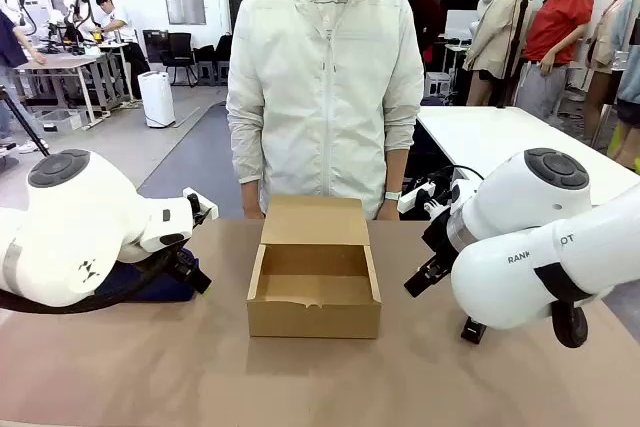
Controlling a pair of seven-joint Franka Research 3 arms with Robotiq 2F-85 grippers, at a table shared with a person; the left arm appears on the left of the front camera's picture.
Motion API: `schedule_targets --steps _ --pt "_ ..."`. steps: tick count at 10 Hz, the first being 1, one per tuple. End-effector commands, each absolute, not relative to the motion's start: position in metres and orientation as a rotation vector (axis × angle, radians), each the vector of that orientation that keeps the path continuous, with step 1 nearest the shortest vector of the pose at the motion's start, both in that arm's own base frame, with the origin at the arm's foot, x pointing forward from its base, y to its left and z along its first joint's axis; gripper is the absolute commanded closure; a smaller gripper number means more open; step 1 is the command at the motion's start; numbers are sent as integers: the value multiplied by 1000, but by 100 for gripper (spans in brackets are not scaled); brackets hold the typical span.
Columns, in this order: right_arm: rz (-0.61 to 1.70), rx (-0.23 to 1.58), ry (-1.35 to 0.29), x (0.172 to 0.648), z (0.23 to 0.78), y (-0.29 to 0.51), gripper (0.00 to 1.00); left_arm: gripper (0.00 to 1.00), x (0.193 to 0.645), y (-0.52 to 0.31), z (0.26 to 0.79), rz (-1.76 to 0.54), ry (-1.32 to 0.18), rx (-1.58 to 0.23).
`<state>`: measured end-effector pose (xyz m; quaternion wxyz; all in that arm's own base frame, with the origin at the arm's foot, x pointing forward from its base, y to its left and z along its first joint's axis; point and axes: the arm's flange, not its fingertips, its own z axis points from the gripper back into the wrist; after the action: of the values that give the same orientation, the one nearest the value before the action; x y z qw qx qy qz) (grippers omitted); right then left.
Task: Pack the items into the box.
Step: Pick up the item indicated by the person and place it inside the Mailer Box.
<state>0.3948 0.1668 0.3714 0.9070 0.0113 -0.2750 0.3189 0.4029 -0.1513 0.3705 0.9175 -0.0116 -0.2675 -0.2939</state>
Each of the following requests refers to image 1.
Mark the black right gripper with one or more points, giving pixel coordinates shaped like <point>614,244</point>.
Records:
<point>439,234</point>

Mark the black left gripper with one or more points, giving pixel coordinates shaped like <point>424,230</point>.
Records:
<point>184,264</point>

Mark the navy blue zip pouch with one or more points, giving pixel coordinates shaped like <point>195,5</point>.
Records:
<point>165,289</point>

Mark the small black rectangular device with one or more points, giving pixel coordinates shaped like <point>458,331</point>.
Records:
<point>473,331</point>

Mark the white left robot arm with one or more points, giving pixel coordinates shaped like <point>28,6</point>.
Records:
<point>75,227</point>

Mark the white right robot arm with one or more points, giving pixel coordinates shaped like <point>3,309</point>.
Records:
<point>525,247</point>

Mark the person's left forearm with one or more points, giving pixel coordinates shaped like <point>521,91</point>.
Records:
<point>395,172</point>

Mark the brown cardboard box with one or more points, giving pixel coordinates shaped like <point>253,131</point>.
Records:
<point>312,317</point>

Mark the person's left hand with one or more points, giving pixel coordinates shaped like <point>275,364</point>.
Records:
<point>389,210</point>

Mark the person's right hand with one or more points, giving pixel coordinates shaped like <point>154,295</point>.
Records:
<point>252,209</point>

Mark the pale green wristwatch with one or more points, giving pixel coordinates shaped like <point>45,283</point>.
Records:
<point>393,195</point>

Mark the white table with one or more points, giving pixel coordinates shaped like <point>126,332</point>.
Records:
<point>480,137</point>

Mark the white air purifier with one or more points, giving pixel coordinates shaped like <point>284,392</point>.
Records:
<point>156,99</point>

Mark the clear plastic bin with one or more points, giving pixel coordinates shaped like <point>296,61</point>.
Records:
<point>59,121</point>

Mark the person in white jacket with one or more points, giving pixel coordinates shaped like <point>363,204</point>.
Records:
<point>325,87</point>

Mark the black office chair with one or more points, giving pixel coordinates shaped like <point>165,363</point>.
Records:
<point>180,54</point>

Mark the black tripod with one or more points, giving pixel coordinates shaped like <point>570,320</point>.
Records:
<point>25,127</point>

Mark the mannequin in beige coat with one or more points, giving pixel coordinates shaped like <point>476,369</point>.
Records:
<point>492,32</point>

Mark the grey work table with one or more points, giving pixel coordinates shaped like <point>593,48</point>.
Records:
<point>65,64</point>

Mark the mannequin in dark red sweater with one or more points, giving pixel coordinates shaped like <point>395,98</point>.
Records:
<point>425,12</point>

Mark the seated man in white shirt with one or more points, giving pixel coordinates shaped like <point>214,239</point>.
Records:
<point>117,22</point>

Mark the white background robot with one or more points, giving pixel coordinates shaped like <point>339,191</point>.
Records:
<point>75,7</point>

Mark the person in blue shirt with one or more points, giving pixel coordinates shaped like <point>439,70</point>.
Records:
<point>10,47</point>

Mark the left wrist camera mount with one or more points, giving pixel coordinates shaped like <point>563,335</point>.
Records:
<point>202,204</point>

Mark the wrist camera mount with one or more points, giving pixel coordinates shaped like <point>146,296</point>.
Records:
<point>420,197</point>
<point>202,204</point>

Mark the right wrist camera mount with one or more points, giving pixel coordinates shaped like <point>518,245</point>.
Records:
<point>420,197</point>

